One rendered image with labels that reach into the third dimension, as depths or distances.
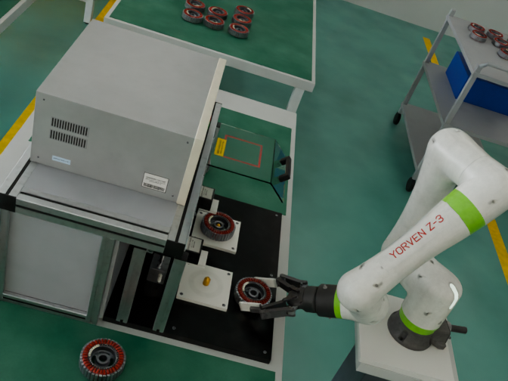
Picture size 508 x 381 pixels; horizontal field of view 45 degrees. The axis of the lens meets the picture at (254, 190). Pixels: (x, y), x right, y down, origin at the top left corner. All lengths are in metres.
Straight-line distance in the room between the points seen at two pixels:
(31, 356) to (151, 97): 0.70
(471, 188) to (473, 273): 2.23
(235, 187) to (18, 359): 1.01
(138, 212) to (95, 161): 0.16
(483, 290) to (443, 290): 1.90
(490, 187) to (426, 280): 0.39
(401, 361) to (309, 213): 1.76
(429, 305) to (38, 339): 1.07
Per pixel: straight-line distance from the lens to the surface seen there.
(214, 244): 1.95
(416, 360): 1.96
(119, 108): 1.45
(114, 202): 1.50
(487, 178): 1.61
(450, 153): 1.67
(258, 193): 2.27
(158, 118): 1.45
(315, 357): 2.84
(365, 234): 3.60
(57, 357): 1.64
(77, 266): 1.58
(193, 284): 1.81
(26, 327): 1.69
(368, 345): 1.92
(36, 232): 1.54
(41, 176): 1.54
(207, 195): 1.90
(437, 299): 1.85
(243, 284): 1.83
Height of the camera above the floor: 2.10
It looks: 36 degrees down
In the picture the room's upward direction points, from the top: 21 degrees clockwise
